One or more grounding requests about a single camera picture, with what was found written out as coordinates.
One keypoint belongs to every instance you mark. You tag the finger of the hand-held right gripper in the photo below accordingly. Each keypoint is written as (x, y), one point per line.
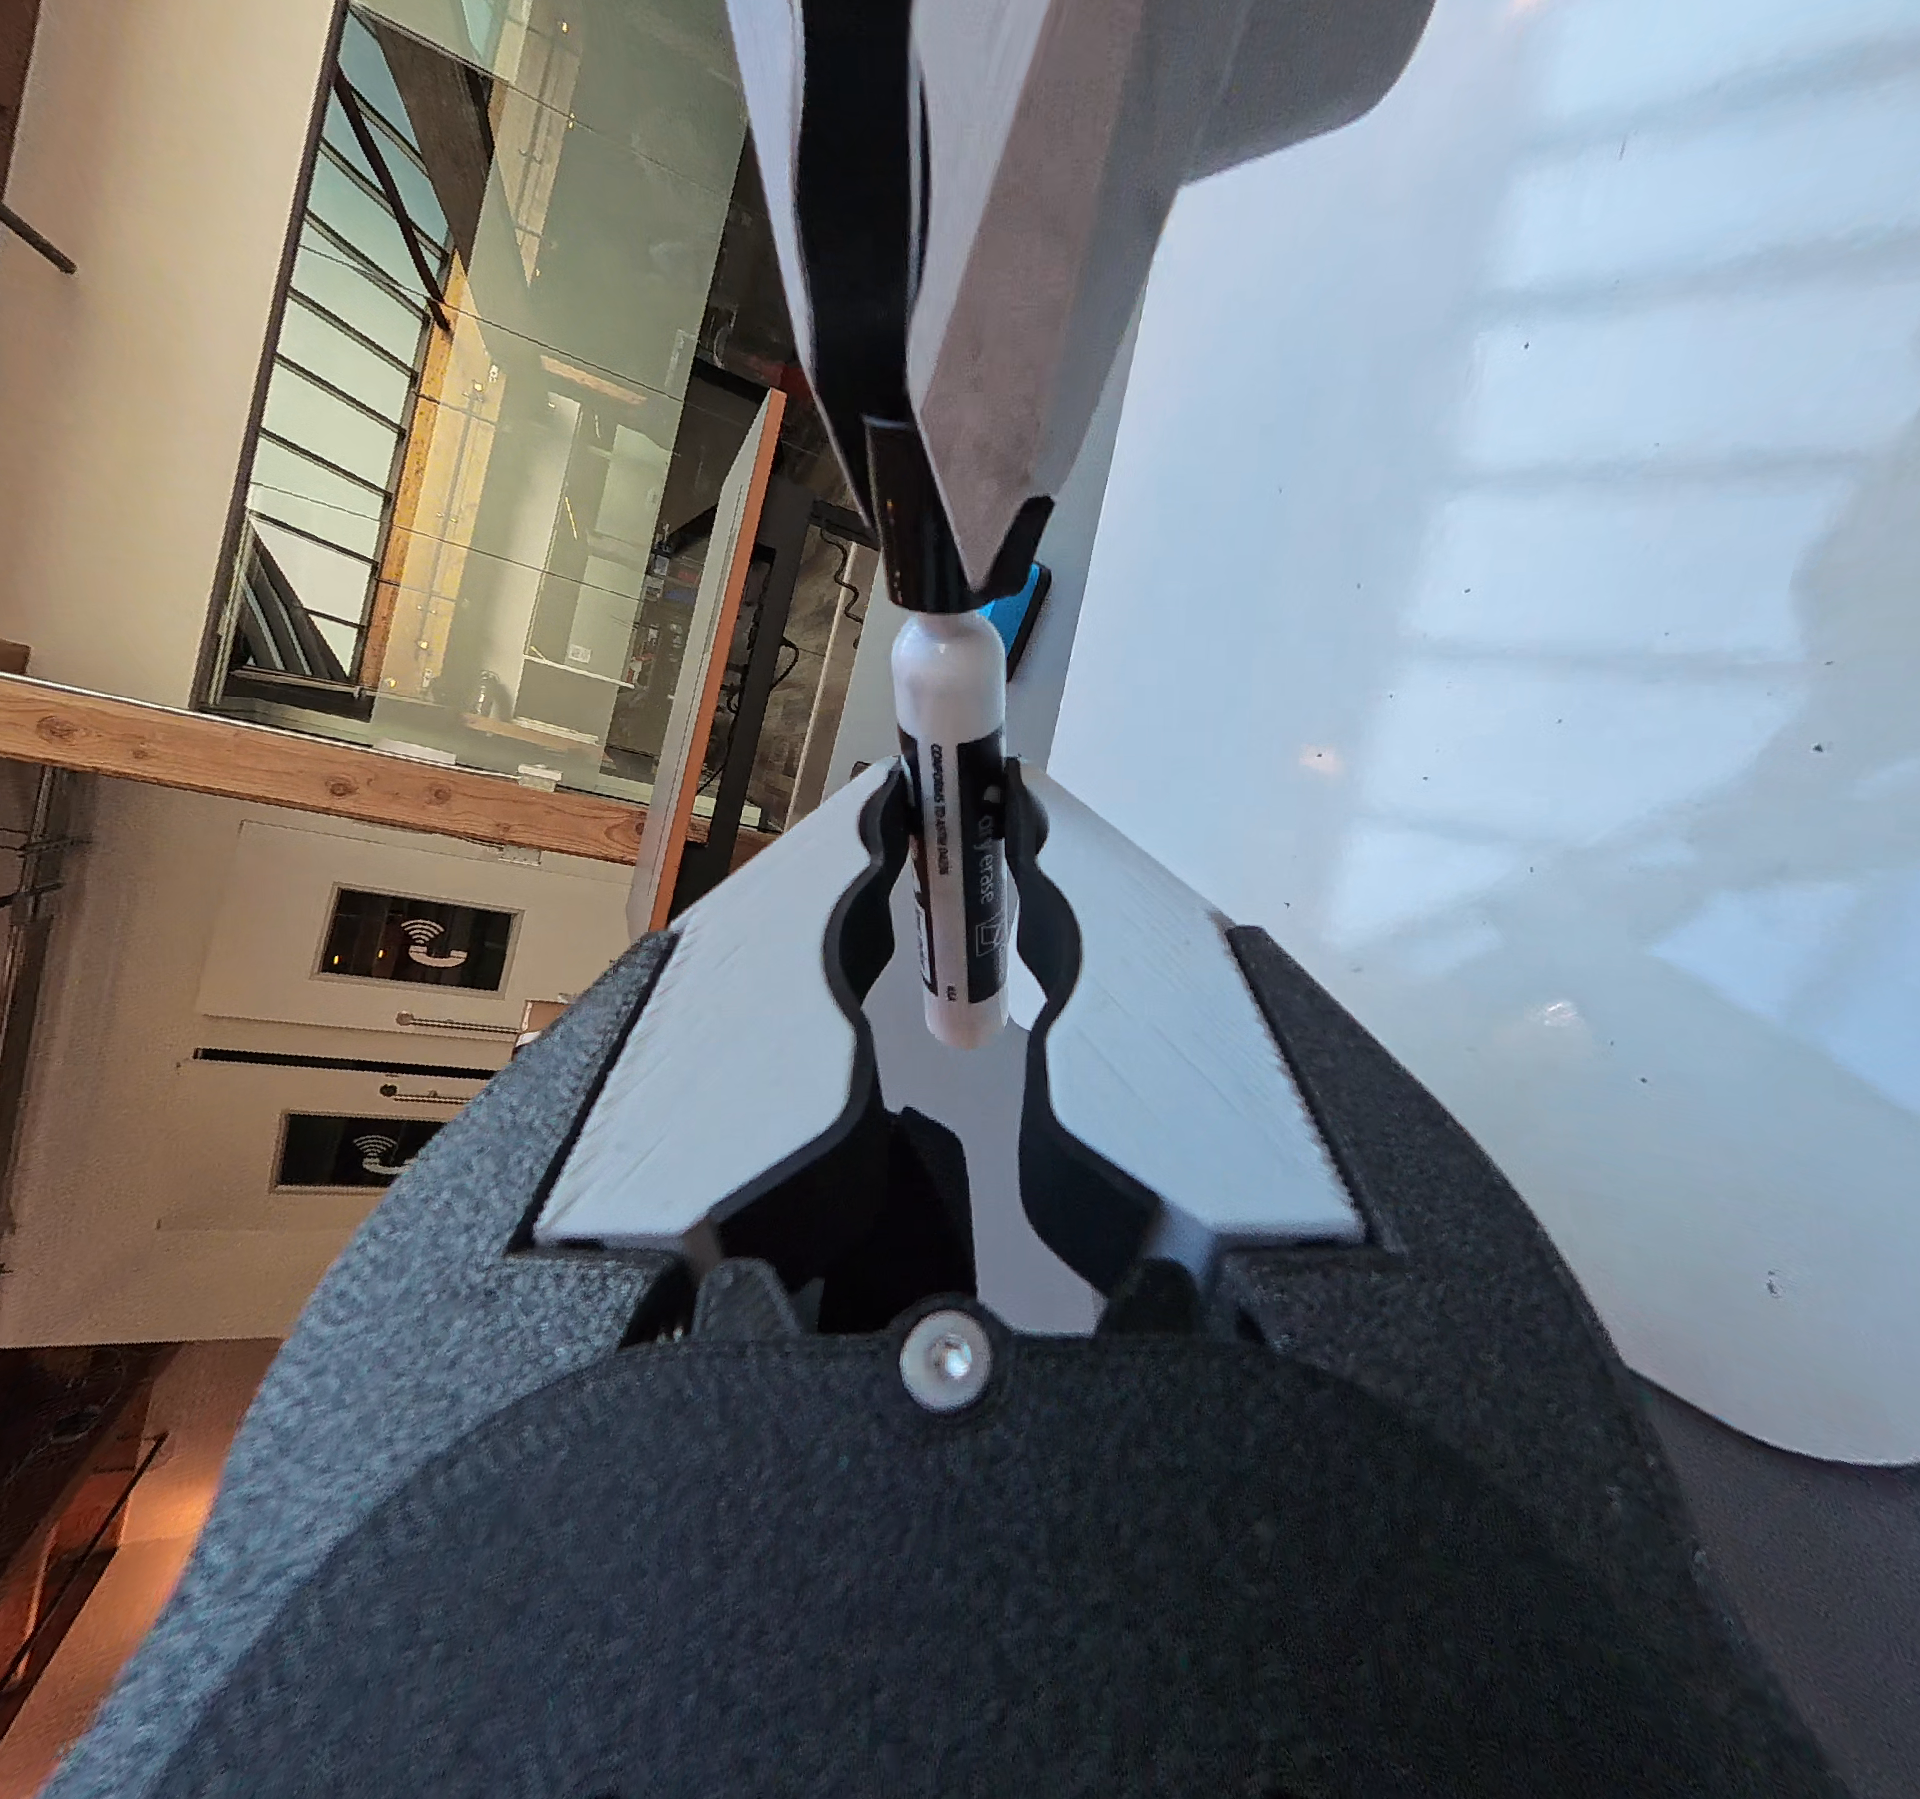
(766, 29)
(1050, 179)

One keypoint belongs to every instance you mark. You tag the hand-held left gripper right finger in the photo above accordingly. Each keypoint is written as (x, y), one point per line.
(1200, 1078)

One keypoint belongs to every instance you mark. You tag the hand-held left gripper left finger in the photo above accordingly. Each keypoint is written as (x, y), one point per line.
(690, 1078)

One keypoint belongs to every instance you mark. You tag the blue board eraser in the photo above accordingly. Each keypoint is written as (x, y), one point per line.
(1028, 613)

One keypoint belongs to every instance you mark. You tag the white dry-erase marker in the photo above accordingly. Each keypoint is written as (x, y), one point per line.
(953, 690)

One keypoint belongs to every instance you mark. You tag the small white dry-erase board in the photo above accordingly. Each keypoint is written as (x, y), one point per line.
(1501, 629)

